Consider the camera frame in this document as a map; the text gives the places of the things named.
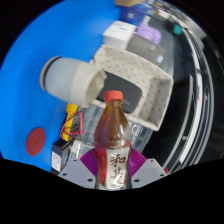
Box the teal tool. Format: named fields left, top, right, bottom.
left=172, top=23, right=184, bottom=36

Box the black workbench shelf unit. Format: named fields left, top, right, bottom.
left=139, top=0, right=224, bottom=174

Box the dark grey flat box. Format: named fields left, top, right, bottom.
left=126, top=33, right=167, bottom=65

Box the red-capped clear drink bottle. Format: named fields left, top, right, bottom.
left=93, top=89, right=133, bottom=191

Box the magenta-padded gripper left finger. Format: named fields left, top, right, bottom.
left=57, top=147, right=100, bottom=190

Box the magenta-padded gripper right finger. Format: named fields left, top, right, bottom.
left=125, top=147, right=169, bottom=190

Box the blue box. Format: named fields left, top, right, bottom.
left=119, top=4, right=151, bottom=26

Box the black rectangular device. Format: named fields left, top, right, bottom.
left=96, top=70, right=144, bottom=114

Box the purple plastic bag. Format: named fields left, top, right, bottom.
left=135, top=22, right=164, bottom=46

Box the grey and white cup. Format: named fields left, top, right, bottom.
left=39, top=55, right=108, bottom=108

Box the black box with white label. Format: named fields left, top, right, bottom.
left=50, top=139, right=76, bottom=174

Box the flat round red coaster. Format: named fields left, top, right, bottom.
left=25, top=127, right=47, bottom=157

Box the yellow multimeter with red leads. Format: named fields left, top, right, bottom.
left=59, top=102, right=84, bottom=142

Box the beige dotted tray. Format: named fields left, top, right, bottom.
left=91, top=43, right=174, bottom=132

